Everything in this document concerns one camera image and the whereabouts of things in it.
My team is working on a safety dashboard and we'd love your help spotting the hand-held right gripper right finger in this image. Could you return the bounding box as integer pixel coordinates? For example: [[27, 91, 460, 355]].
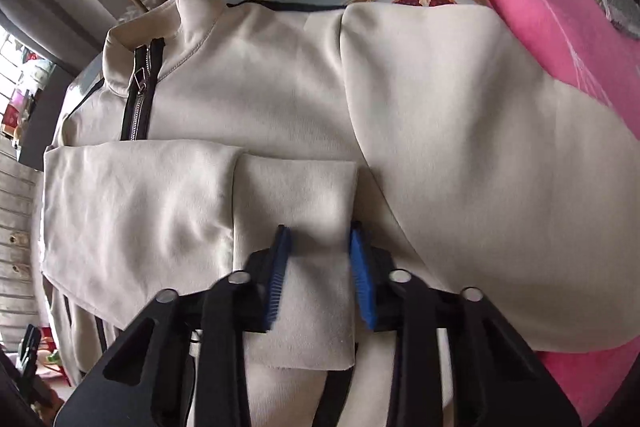
[[348, 221, 583, 427]]

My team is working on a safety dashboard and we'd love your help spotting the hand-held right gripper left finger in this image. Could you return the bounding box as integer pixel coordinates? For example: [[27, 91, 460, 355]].
[[54, 225, 292, 427]]

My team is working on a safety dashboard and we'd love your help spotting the beige zip jacket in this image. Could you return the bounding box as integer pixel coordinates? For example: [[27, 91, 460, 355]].
[[39, 0, 640, 427]]

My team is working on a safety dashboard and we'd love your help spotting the dark grey cabinet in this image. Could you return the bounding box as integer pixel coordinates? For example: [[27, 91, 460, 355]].
[[19, 66, 77, 170]]

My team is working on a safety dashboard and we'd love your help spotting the pink floral blanket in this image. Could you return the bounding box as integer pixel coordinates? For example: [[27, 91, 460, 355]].
[[392, 0, 640, 427]]

